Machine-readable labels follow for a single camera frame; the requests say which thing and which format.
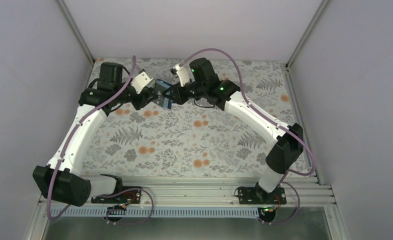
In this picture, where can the slotted cable duct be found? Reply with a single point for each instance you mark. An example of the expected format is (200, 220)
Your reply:
(164, 212)

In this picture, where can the blue leather card holder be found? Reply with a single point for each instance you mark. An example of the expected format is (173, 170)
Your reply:
(159, 87)

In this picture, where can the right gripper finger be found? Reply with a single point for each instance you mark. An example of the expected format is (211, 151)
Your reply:
(170, 98)
(170, 90)

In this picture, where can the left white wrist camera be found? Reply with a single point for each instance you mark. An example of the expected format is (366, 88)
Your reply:
(142, 80)

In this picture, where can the aluminium rail frame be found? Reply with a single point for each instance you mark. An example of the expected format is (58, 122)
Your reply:
(219, 191)

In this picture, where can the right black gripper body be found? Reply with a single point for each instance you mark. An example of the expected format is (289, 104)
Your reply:
(179, 93)

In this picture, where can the floral patterned table mat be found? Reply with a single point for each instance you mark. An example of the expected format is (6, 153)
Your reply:
(186, 140)

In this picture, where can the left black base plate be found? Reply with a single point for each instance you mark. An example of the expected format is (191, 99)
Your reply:
(124, 195)

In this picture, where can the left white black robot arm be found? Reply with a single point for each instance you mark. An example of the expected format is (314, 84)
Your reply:
(61, 179)

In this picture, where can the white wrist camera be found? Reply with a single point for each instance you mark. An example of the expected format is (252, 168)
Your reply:
(180, 72)
(142, 80)

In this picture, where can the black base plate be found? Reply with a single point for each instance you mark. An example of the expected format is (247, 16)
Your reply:
(124, 195)
(257, 196)

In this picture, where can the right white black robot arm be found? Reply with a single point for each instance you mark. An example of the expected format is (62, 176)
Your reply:
(201, 82)

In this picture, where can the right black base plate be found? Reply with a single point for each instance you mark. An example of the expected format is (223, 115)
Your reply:
(257, 196)

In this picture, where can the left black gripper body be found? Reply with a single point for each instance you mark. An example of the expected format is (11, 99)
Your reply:
(153, 96)

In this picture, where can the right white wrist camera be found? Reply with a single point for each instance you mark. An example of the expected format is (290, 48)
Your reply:
(180, 72)

